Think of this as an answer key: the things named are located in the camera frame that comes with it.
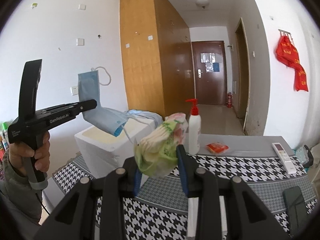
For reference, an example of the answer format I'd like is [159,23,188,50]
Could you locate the light blue face mask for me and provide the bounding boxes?
[78,69,129,138]

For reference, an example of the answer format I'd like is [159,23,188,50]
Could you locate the green tissue pack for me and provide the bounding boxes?
[134,113,188,178]

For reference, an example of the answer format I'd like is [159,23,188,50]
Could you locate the person's left hand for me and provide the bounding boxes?
[9,132,50,177]

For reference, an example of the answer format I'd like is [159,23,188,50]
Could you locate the black smartphone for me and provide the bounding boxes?
[283,186,308,236]

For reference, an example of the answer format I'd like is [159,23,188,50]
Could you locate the white remote control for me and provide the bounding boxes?
[272,142,297,175]

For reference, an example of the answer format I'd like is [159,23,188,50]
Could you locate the white foam box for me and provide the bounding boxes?
[74,118,155,178]

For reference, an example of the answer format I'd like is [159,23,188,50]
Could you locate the orange snack packet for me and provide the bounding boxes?
[206,142,229,154]

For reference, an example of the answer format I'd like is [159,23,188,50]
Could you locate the houndstooth table cloth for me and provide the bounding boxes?
[53,133,318,240]

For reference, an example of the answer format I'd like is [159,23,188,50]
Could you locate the white lotion pump bottle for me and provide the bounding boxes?
[186,99,201,155]

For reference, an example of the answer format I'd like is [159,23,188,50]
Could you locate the red fire extinguisher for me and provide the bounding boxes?
[227,93,233,108]

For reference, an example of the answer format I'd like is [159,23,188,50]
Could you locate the light blue bundled fabric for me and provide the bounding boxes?
[127,109,163,127]

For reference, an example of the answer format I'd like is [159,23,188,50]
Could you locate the wooden wardrobe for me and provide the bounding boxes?
[120,0,194,117]

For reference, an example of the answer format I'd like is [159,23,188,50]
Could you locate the dark brown entrance door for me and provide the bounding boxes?
[192,41,227,106]

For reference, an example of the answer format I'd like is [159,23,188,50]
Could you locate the red hanging bags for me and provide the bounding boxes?
[276,35,309,92]

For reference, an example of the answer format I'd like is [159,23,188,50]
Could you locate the ceiling lamp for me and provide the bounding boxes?
[195,0,209,9]

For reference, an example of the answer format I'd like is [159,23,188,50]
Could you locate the white wall socket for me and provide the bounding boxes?
[71,86,79,96]

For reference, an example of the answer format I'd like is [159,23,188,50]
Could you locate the white wall switch plate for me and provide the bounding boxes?
[76,38,85,46]

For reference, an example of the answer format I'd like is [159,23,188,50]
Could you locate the wall coat hook rack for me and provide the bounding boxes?
[279,29,291,37]

